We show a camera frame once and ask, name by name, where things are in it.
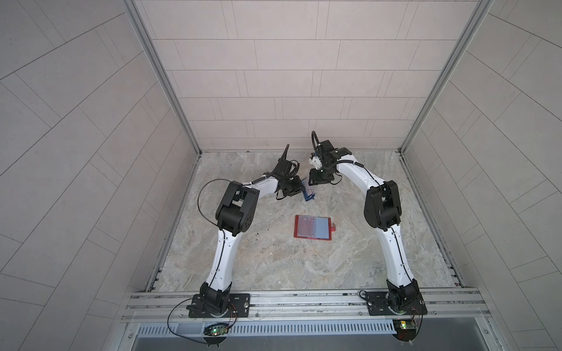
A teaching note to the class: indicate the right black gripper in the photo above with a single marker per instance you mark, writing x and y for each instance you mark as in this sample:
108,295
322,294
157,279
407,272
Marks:
316,179

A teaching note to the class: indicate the aluminium mounting rail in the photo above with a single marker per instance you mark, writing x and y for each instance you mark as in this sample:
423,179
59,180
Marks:
269,305

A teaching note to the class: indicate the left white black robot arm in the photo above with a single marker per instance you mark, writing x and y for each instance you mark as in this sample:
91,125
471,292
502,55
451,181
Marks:
233,218

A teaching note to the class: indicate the red card holder wallet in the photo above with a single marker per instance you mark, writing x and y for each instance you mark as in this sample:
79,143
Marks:
313,227

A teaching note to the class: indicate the white pink VIP card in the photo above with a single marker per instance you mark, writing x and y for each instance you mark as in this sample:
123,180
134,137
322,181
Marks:
309,191

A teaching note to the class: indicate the right circuit board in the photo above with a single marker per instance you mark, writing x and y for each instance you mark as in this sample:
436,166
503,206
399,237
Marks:
406,330

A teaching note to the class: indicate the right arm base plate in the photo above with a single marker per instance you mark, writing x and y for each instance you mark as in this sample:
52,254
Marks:
390,303

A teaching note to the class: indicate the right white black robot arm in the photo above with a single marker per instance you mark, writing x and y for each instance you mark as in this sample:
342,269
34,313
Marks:
382,211

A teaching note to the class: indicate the left green circuit board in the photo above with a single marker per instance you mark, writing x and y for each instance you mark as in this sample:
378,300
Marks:
216,330

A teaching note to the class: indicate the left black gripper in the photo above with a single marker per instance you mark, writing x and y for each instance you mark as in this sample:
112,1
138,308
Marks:
297,186

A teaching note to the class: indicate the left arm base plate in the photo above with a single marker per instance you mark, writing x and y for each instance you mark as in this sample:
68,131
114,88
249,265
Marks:
221,305

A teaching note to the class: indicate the white ventilation grille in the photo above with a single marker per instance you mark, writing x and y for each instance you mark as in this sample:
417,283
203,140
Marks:
275,328

